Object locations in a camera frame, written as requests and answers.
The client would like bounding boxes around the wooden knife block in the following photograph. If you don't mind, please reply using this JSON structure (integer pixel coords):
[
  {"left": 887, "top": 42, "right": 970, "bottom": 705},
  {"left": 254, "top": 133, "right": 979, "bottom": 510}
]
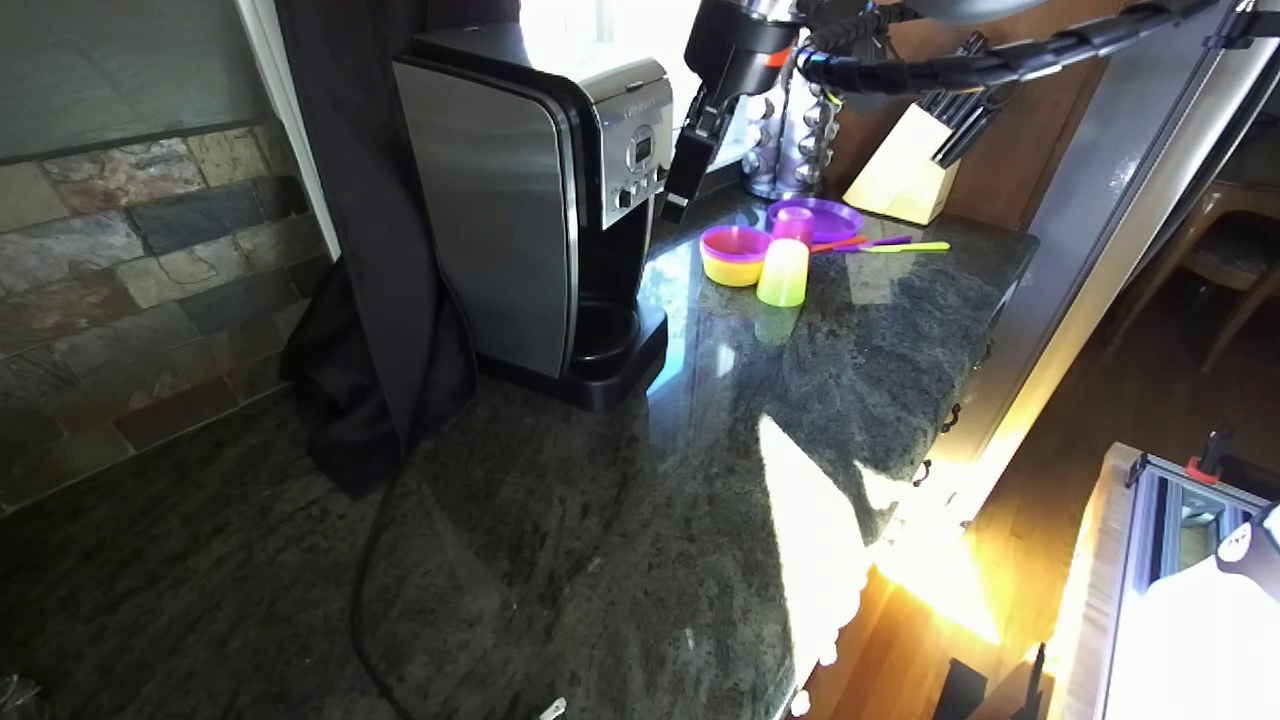
[{"left": 841, "top": 101, "right": 961, "bottom": 229}]

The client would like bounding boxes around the pink plastic spoon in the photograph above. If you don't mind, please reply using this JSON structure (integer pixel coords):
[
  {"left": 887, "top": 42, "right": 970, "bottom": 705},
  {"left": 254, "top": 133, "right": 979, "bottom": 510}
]
[{"left": 810, "top": 232, "right": 925, "bottom": 255}]

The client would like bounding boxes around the chrome spice rack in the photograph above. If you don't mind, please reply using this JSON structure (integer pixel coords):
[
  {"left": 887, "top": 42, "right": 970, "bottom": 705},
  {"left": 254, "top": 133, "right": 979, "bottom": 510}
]
[{"left": 741, "top": 23, "right": 857, "bottom": 205}]

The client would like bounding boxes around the white cart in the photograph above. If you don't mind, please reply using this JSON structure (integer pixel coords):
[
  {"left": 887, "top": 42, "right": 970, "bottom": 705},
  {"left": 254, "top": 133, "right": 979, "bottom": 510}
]
[{"left": 1043, "top": 439, "right": 1280, "bottom": 720}]

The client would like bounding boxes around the white framed window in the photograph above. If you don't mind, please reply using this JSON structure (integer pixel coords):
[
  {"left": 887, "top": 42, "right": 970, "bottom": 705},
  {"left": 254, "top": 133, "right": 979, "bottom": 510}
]
[{"left": 516, "top": 0, "right": 790, "bottom": 192}]

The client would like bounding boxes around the yellow green plastic cup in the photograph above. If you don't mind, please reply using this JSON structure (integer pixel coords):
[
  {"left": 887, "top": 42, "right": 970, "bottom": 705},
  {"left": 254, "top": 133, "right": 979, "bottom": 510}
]
[{"left": 751, "top": 236, "right": 810, "bottom": 311}]

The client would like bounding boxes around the purple plastic plate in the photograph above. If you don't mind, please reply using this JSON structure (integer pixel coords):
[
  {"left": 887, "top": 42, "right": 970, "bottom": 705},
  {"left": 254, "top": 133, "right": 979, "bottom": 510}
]
[{"left": 761, "top": 192, "right": 869, "bottom": 255}]

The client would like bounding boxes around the stainless steel black coffeemaker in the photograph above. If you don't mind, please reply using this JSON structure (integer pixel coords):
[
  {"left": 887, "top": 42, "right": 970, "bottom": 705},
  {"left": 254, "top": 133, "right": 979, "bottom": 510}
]
[{"left": 388, "top": 20, "right": 676, "bottom": 416}]

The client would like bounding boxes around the dark fabric curtain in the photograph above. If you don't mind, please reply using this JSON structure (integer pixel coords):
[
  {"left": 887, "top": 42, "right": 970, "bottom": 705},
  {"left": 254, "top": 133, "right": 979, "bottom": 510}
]
[{"left": 271, "top": 0, "right": 523, "bottom": 498}]

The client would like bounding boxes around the grey cabinet front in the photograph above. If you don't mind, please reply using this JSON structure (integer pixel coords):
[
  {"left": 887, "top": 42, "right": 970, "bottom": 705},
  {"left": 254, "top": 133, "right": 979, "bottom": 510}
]
[{"left": 917, "top": 31, "right": 1280, "bottom": 525}]

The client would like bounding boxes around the wooden chair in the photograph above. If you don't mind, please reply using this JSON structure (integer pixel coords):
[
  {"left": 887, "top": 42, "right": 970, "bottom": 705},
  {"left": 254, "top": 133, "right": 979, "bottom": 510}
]
[{"left": 1113, "top": 175, "right": 1280, "bottom": 376}]

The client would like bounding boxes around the black power cable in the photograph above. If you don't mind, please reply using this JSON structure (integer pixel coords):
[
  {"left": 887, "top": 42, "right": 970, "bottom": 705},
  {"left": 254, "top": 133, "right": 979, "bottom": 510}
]
[{"left": 349, "top": 470, "right": 432, "bottom": 720}]

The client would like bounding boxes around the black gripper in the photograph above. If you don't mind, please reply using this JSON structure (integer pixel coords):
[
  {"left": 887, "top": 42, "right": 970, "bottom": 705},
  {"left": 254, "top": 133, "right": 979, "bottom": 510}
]
[{"left": 659, "top": 0, "right": 803, "bottom": 218}]

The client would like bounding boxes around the yellow green plastic spoon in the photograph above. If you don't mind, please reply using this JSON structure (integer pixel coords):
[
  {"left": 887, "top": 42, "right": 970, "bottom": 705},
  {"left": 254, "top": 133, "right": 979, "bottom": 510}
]
[{"left": 857, "top": 236, "right": 957, "bottom": 258}]

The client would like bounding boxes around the pink and yellow bowl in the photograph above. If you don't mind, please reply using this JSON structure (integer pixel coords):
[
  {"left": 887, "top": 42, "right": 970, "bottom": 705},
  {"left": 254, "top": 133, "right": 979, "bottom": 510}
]
[{"left": 696, "top": 218, "right": 775, "bottom": 290}]

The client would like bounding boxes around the black floor bracket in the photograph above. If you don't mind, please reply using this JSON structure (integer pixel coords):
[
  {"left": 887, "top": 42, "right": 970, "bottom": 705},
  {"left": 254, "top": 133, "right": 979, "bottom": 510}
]
[{"left": 931, "top": 641, "right": 1056, "bottom": 720}]

